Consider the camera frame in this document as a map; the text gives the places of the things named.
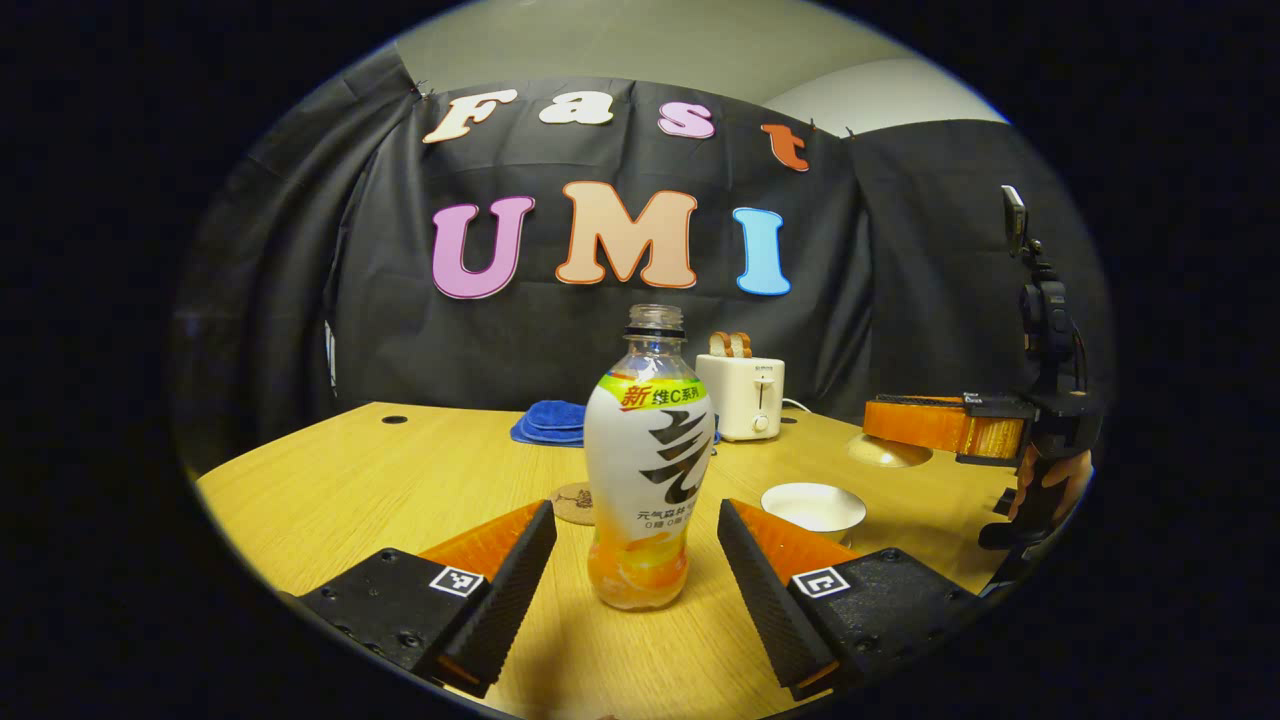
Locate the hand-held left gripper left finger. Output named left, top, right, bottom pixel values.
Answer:
left=295, top=498, right=558, bottom=699

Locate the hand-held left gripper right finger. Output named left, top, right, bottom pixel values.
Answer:
left=717, top=498, right=986, bottom=701

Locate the white teacup lid with knob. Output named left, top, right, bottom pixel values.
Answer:
left=848, top=432, right=933, bottom=469

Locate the white teacup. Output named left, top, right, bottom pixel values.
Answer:
left=760, top=483, right=868, bottom=546

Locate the round wooden coaster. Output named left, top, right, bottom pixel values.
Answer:
left=551, top=481, right=596, bottom=526

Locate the clear water bottle white label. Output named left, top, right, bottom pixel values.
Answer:
left=583, top=304, right=717, bottom=612

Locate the white toaster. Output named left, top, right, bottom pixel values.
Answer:
left=695, top=353, right=786, bottom=443

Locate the blue towel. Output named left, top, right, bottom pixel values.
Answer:
left=510, top=400, right=721, bottom=448

